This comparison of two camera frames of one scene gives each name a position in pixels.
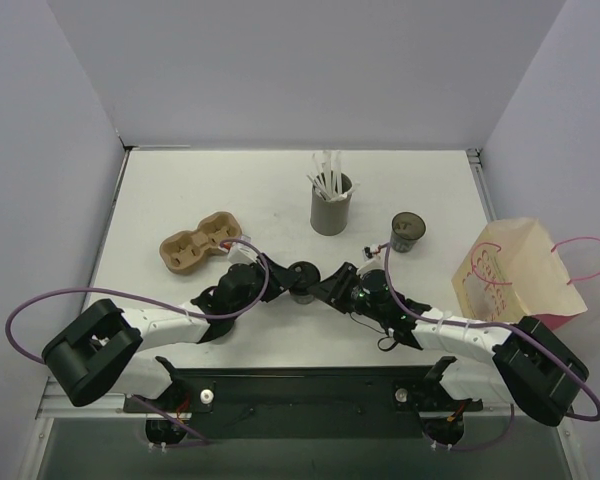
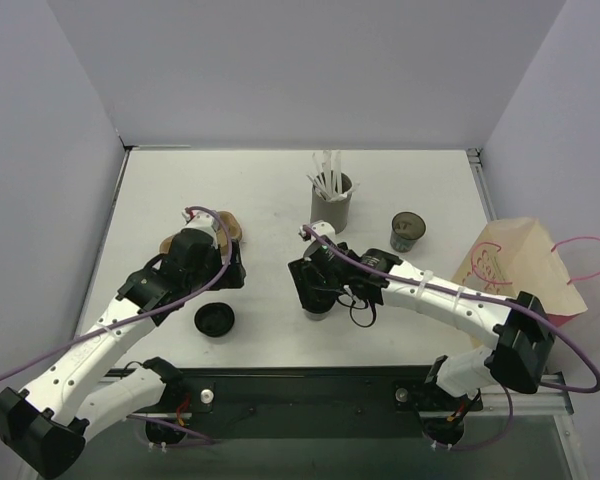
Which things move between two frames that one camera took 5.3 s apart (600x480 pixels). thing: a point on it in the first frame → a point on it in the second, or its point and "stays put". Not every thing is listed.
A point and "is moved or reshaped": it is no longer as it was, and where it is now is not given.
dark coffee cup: x=303 y=299 is moved or reshaped
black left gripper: x=277 y=273 → x=233 y=273
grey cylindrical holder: x=330 y=217 stays put
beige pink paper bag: x=512 y=272 stays put
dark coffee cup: x=407 y=229 stays put
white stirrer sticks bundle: x=326 y=177 stays put
